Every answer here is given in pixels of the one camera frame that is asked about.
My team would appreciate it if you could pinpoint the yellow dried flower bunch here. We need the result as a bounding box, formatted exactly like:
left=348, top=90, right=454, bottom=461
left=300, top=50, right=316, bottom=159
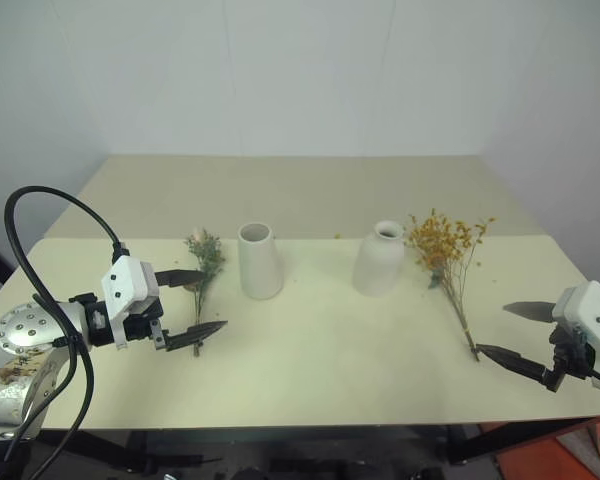
left=404, top=208, right=498, bottom=364

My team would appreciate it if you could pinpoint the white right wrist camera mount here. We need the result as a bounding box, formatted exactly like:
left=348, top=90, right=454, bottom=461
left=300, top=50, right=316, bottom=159
left=551, top=280, right=600, bottom=377

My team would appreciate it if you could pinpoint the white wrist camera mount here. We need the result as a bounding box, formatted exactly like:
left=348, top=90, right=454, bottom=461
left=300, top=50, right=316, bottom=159
left=551, top=280, right=600, bottom=377
left=101, top=255, right=161, bottom=351

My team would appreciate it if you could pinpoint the white bottle-shaped ceramic vase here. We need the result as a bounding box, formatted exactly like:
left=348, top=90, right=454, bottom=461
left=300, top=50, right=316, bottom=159
left=351, top=219, right=407, bottom=299

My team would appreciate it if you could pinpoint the green dried flower bunch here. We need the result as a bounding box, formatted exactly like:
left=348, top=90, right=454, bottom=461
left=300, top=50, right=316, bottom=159
left=183, top=226, right=228, bottom=358

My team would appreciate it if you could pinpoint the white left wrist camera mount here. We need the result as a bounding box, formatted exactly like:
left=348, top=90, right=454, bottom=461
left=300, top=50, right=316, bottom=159
left=101, top=255, right=161, bottom=351

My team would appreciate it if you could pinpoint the white conical ceramic vase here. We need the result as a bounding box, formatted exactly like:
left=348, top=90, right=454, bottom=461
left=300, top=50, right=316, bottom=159
left=236, top=221, right=286, bottom=301

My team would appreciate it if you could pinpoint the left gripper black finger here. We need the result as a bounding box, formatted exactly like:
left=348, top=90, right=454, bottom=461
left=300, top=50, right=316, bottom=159
left=154, top=269, right=207, bottom=289
left=162, top=320, right=230, bottom=354

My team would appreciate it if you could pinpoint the black metal table frame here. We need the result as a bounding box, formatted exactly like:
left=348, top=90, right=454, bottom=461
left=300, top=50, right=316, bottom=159
left=0, top=416, right=600, bottom=474

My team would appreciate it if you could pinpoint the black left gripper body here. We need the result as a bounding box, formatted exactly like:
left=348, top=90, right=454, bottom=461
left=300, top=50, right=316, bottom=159
left=122, top=298, right=169, bottom=353

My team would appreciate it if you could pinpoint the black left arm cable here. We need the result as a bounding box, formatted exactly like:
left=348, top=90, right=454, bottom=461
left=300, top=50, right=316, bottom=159
left=3, top=185, right=131, bottom=477

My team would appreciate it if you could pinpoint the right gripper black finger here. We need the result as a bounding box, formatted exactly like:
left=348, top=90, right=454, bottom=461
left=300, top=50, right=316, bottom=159
left=502, top=300, right=557, bottom=326
left=474, top=343, right=550, bottom=385

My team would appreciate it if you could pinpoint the orange red box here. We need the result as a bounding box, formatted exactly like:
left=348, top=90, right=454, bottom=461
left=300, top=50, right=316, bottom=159
left=476, top=418, right=600, bottom=480

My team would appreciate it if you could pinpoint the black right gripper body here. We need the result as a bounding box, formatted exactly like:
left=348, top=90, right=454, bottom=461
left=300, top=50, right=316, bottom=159
left=543, top=323, right=600, bottom=394

